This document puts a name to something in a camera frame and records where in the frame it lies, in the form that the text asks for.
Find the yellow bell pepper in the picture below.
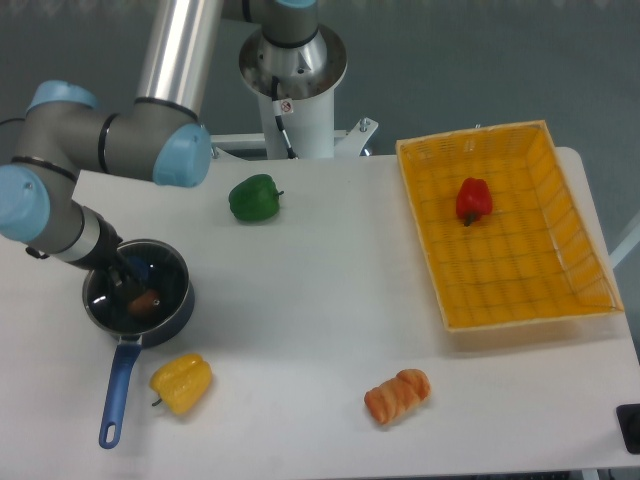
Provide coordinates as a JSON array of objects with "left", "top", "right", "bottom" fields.
[{"left": 149, "top": 353, "right": 213, "bottom": 415}]

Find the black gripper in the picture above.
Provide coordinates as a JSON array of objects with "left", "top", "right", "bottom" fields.
[{"left": 24, "top": 219, "right": 147, "bottom": 290}]

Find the orange croissant bread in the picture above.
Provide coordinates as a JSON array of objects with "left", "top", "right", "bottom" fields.
[{"left": 364, "top": 369, "right": 432, "bottom": 425}]

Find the brown egg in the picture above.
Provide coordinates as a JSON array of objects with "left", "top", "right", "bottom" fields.
[{"left": 127, "top": 289, "right": 161, "bottom": 318}]

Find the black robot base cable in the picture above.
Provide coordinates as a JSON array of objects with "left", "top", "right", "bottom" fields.
[{"left": 270, "top": 74, "right": 300, "bottom": 160}]

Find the green bell pepper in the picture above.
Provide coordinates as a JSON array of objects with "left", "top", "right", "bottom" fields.
[{"left": 228, "top": 173, "right": 284, "bottom": 222}]

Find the dark pot blue handle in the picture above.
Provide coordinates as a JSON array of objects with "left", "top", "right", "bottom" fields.
[{"left": 82, "top": 239, "right": 195, "bottom": 449}]

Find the yellow woven basket tray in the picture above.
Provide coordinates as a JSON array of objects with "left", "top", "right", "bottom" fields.
[{"left": 396, "top": 120, "right": 623, "bottom": 331}]

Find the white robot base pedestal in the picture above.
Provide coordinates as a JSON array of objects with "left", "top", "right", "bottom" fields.
[{"left": 211, "top": 25, "right": 379, "bottom": 159}]

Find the black device at table edge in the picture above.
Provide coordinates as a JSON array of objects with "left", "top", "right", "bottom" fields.
[{"left": 616, "top": 403, "right": 640, "bottom": 455}]

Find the red bell pepper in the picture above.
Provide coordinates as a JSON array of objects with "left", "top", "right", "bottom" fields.
[{"left": 456, "top": 178, "right": 493, "bottom": 227}]

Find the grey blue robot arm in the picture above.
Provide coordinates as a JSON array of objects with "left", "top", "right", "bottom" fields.
[{"left": 1, "top": 1, "right": 319, "bottom": 291}]

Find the glass pot lid blue knob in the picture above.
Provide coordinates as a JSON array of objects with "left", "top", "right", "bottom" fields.
[{"left": 82, "top": 239, "right": 194, "bottom": 335}]

